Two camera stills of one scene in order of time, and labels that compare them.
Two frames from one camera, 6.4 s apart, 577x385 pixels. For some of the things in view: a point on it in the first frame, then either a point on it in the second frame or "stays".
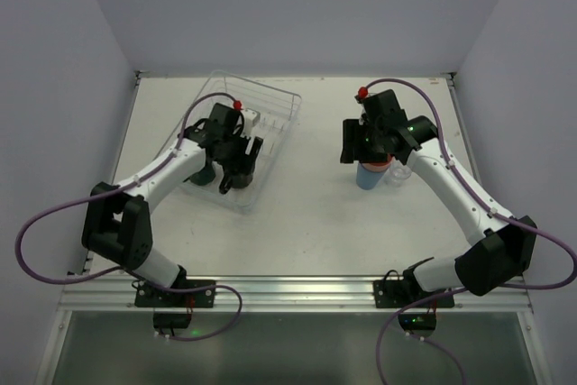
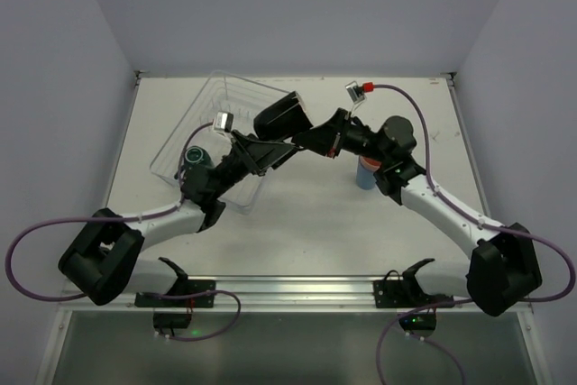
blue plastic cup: x=367 y=179 stays
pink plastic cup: x=378 y=166 stays
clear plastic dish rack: x=278 y=109 stays
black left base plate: x=155 y=297 stays
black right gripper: x=372 y=151 → x=338 y=133
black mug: x=237 y=180 → x=283 y=119
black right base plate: x=398 y=294 stays
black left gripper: x=239 y=156 → x=243 y=151
